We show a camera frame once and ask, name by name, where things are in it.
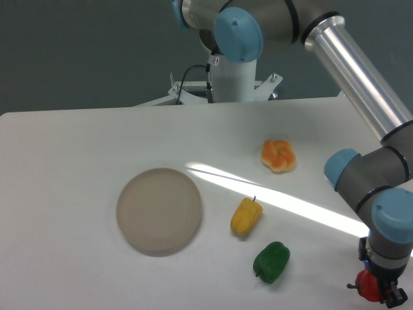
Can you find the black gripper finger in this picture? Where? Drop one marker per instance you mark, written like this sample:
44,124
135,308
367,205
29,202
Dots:
391,294

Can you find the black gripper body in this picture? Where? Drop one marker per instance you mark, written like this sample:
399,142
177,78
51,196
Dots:
384,259

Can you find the red toy pepper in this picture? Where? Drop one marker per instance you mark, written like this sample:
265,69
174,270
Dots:
367,286

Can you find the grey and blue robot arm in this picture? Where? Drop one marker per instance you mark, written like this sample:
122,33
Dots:
371,184

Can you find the green toy pepper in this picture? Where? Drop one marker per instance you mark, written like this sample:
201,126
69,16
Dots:
270,263

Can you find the yellow toy pepper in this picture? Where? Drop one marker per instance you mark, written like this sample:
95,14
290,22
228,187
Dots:
245,217

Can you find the beige round plate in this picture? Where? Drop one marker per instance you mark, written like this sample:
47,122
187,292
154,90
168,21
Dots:
159,211

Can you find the orange knotted bread roll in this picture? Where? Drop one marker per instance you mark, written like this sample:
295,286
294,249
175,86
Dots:
278,155

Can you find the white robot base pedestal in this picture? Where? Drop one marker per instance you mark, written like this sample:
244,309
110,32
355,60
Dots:
218,81

